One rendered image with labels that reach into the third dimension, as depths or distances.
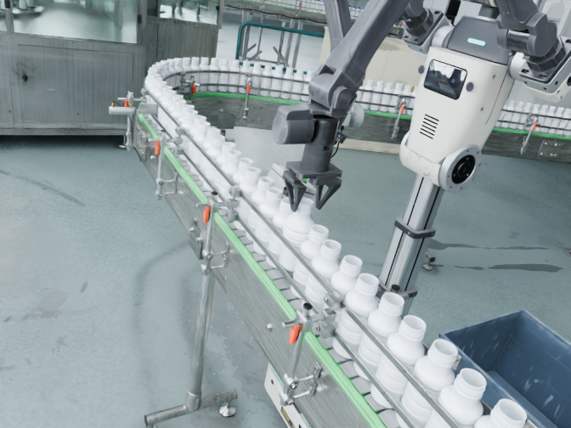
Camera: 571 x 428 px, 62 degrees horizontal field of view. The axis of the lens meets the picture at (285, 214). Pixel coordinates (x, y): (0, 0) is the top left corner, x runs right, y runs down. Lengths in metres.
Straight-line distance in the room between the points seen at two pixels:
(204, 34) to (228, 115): 3.81
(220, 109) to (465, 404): 2.14
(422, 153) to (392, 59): 3.84
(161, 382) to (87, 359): 0.34
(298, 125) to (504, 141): 2.55
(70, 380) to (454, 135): 1.74
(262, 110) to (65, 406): 1.69
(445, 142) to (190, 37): 5.15
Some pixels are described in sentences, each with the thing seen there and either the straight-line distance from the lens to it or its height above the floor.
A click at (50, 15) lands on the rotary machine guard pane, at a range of 4.10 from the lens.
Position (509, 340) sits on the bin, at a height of 0.85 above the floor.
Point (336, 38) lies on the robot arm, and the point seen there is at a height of 1.49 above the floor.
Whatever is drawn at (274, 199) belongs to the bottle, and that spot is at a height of 1.15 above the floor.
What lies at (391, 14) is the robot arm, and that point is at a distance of 0.94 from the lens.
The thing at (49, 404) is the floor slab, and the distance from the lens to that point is 2.15.
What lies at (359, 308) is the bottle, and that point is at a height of 1.12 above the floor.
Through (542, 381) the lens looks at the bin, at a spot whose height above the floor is 0.81.
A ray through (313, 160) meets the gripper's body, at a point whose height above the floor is 1.30.
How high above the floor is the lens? 1.61
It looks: 27 degrees down
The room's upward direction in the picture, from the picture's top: 11 degrees clockwise
